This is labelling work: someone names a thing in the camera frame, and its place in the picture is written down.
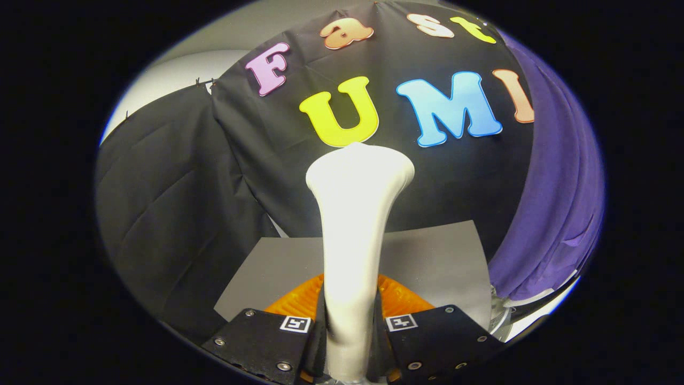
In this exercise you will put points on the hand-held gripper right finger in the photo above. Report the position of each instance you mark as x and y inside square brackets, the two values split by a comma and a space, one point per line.
[438, 342]

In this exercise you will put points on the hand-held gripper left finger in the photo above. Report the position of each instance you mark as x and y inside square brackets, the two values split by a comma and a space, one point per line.
[262, 342]

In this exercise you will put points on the white garment steamer head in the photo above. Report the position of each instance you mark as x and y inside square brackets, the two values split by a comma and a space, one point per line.
[352, 224]

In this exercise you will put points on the purple jacket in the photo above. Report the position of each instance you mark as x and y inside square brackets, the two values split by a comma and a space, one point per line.
[556, 187]

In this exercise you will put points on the grey cabinet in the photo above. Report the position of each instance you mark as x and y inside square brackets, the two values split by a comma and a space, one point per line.
[427, 267]

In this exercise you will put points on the black backdrop cloth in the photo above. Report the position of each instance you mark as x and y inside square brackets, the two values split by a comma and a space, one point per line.
[176, 214]

